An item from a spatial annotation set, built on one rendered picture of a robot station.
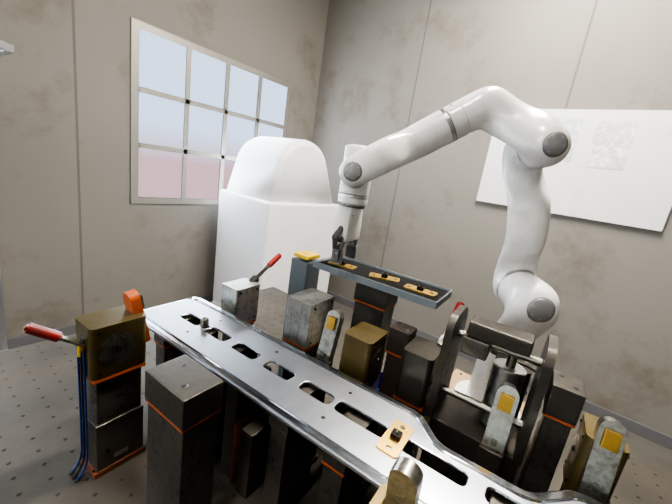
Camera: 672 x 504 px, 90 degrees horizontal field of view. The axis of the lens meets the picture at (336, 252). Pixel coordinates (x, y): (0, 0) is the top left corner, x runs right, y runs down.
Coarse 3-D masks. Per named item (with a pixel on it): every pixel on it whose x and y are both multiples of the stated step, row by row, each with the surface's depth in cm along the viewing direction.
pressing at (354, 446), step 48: (192, 336) 79; (240, 336) 82; (240, 384) 65; (288, 384) 67; (336, 384) 69; (336, 432) 57; (432, 432) 60; (384, 480) 49; (432, 480) 50; (480, 480) 51
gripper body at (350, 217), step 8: (344, 208) 91; (352, 208) 91; (360, 208) 92; (336, 216) 92; (344, 216) 91; (352, 216) 91; (360, 216) 96; (336, 224) 92; (344, 224) 91; (352, 224) 92; (360, 224) 98; (344, 232) 91; (352, 232) 94; (344, 240) 92; (352, 240) 96
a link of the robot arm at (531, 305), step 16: (528, 272) 93; (512, 288) 88; (528, 288) 84; (544, 288) 83; (512, 304) 85; (528, 304) 82; (544, 304) 81; (512, 320) 86; (528, 320) 83; (544, 320) 82; (496, 352) 93
